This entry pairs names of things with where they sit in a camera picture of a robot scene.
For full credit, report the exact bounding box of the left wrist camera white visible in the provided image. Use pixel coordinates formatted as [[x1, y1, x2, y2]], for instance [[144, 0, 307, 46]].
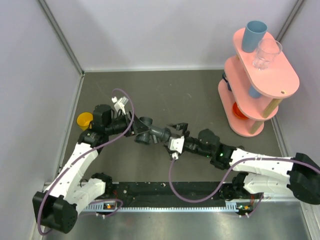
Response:
[[111, 96, 129, 115]]

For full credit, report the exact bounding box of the dark blue cup behind shelf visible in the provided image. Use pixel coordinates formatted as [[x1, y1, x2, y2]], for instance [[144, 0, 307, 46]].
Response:
[[222, 72, 232, 92]]

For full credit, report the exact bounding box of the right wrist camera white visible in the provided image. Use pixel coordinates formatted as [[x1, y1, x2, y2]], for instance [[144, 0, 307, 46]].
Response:
[[167, 136, 185, 160]]

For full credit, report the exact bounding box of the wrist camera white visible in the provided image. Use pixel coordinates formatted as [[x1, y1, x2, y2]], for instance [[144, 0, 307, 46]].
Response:
[[111, 96, 129, 115], [167, 136, 185, 160]]

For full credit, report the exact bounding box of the grey slotted cable duct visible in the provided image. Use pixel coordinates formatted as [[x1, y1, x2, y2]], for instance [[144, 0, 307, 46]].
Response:
[[82, 201, 253, 213]]

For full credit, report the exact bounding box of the clear glass cup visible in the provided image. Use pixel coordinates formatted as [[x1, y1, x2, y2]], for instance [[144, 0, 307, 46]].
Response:
[[252, 38, 283, 70]]

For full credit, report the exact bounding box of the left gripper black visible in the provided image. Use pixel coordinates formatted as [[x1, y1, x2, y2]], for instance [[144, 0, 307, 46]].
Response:
[[105, 109, 151, 137]]

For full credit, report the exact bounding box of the orange bowl bottom tier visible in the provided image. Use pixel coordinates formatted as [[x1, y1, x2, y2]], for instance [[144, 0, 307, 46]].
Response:
[[232, 102, 248, 120]]

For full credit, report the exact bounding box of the pink three-tier shelf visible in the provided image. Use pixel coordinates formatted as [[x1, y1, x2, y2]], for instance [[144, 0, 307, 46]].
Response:
[[218, 28, 300, 138]]

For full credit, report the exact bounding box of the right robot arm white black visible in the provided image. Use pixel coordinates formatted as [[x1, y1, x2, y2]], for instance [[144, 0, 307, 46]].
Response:
[[160, 123, 320, 205]]

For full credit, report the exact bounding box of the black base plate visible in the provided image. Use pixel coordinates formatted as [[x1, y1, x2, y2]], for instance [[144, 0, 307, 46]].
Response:
[[111, 181, 226, 208]]

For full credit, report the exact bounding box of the yellow plastic cup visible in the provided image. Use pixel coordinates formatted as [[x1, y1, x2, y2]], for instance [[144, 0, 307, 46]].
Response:
[[76, 112, 93, 131]]

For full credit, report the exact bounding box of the blue cup on top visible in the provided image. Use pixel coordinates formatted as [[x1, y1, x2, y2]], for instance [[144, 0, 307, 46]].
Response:
[[241, 20, 268, 53]]

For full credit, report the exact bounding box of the grey plastic pipe fitting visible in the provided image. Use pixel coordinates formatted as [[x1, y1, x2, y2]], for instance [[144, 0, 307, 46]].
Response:
[[134, 117, 172, 145]]

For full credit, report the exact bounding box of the blue cup middle tier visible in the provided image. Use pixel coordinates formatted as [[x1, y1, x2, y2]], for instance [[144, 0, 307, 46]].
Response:
[[248, 85, 262, 99]]

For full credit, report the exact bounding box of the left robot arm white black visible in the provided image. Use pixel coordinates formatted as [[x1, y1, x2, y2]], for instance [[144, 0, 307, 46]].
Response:
[[32, 103, 152, 236]]

